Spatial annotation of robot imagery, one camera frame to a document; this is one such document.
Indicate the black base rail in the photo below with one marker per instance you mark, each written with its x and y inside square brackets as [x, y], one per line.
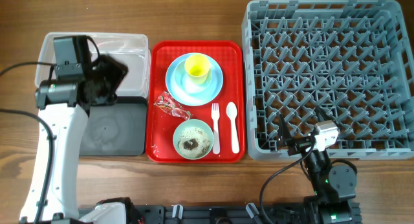
[285, 213]

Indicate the green bowl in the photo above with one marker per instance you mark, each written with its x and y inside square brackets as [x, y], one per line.
[192, 123]

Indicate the red plastic tray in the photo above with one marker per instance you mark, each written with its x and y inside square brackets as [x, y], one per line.
[161, 126]

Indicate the black waste bin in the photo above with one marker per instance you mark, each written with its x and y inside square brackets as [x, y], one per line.
[117, 130]

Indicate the rice and peanut waste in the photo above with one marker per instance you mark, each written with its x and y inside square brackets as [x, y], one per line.
[193, 142]

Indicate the white plastic fork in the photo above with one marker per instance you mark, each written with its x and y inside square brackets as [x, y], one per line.
[215, 115]

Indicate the light blue small bowl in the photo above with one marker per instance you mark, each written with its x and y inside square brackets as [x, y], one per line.
[183, 80]

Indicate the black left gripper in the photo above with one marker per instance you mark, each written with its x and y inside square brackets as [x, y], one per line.
[118, 70]

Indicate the white plastic spoon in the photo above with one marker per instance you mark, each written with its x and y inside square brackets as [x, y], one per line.
[231, 111]

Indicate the grey dishwasher rack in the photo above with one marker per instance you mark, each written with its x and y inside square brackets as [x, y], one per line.
[350, 58]

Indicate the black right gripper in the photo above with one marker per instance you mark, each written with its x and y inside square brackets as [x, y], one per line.
[299, 144]

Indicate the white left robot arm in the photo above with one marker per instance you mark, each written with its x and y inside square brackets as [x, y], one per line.
[64, 103]

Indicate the light blue plate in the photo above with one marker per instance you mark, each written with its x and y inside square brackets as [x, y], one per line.
[197, 99]

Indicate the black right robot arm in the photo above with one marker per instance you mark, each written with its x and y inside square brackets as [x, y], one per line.
[334, 182]

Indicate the clear plastic storage box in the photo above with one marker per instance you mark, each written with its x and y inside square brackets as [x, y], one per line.
[130, 49]

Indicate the yellow cup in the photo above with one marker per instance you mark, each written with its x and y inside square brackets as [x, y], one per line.
[197, 66]

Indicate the red strawberry cake wrapper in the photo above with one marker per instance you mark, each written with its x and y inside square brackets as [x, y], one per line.
[170, 106]

